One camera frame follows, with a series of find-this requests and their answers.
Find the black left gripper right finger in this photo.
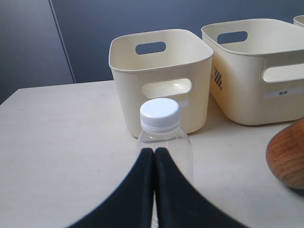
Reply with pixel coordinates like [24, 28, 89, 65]
[154, 148, 240, 228]

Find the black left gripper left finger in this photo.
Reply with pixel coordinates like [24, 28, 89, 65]
[70, 148, 155, 228]

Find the clear bottle white cap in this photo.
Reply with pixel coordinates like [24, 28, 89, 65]
[135, 98, 193, 228]

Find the brown wooden cup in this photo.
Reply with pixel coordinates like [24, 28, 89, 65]
[266, 118, 304, 190]

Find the cream bin left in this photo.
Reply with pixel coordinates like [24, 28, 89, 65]
[108, 29, 213, 137]

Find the cream bin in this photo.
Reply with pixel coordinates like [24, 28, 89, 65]
[293, 15, 304, 27]
[108, 29, 213, 137]
[201, 19, 304, 125]

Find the cream bin middle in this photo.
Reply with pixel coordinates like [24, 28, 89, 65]
[201, 19, 304, 125]

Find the cream bin right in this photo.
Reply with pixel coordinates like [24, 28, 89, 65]
[293, 15, 304, 27]

